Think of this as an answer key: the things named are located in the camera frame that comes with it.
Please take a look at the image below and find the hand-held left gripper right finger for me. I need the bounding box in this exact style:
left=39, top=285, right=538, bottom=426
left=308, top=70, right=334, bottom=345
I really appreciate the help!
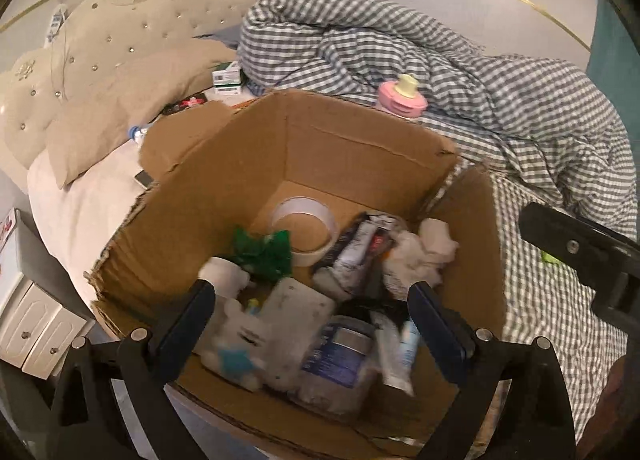
left=407, top=281, right=578, bottom=460

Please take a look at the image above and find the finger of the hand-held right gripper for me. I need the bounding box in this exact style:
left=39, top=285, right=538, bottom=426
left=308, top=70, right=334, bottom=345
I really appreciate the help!
left=517, top=201, right=640, bottom=341

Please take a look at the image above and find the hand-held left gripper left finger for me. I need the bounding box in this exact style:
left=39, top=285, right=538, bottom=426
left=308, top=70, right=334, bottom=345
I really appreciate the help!
left=47, top=279, right=217, bottom=460

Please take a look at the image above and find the white plush toy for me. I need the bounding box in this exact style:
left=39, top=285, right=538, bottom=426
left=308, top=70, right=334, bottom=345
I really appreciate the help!
left=192, top=297, right=268, bottom=393

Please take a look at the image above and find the white tissue wad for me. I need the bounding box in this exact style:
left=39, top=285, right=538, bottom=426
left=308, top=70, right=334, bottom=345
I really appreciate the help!
left=382, top=217, right=460, bottom=301

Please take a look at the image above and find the green snack packet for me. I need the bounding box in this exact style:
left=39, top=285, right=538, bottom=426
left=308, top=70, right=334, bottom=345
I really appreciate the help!
left=231, top=226, right=293, bottom=283

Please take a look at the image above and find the white plastic device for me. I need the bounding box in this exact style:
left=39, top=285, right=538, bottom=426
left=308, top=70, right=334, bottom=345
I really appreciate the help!
left=257, top=277, right=336, bottom=381

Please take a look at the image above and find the brown cardboard box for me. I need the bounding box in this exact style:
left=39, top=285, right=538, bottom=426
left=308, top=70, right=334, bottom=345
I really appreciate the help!
left=82, top=89, right=511, bottom=460

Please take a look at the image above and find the white blue squeeze tube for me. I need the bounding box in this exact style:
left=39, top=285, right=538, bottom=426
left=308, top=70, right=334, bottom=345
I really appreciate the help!
left=372, top=313, right=421, bottom=396

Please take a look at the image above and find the small white bottle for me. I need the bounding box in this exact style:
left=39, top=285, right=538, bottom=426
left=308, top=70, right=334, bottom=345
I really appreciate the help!
left=198, top=256, right=251, bottom=298

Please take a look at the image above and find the jar with blue label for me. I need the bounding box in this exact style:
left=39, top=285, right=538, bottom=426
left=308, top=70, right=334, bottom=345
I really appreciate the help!
left=295, top=300, right=378, bottom=416

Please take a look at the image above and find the grey squeeze tube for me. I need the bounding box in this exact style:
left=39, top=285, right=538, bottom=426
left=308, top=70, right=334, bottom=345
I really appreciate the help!
left=312, top=213, right=401, bottom=301

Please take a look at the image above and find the white nightstand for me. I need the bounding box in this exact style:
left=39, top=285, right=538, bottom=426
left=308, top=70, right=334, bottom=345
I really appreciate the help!
left=0, top=207, right=96, bottom=381

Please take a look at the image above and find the white bed sheet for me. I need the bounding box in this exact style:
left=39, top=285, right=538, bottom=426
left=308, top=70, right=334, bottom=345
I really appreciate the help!
left=27, top=140, right=156, bottom=306

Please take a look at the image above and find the clear tape roll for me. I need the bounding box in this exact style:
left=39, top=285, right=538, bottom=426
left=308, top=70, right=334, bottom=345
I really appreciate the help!
left=270, top=195, right=338, bottom=267

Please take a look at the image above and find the small red black gadget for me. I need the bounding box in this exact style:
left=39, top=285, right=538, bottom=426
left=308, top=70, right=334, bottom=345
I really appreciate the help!
left=165, top=93, right=207, bottom=116

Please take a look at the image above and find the beige pillow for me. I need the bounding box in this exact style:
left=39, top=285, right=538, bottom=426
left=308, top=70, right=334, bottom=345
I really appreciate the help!
left=45, top=43, right=238, bottom=189

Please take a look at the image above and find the grey checkered duvet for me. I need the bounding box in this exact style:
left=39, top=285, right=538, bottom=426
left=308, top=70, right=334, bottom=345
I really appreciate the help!
left=236, top=0, right=638, bottom=221

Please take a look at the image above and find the pink toy cup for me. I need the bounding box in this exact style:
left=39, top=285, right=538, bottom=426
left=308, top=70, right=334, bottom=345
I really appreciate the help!
left=376, top=74, right=428, bottom=119

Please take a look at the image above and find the green white carton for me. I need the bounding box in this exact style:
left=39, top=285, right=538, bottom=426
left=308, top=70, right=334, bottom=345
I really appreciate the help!
left=211, top=62, right=244, bottom=96

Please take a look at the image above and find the grey blue cloth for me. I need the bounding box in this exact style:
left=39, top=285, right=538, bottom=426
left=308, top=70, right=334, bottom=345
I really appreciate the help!
left=192, top=25, right=241, bottom=48

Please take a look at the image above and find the beige tufted headboard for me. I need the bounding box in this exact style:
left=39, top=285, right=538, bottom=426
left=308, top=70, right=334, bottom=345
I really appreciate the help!
left=0, top=0, right=256, bottom=193

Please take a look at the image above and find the blue white packet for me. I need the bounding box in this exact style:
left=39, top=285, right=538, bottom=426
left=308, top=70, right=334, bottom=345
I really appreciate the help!
left=45, top=5, right=68, bottom=48

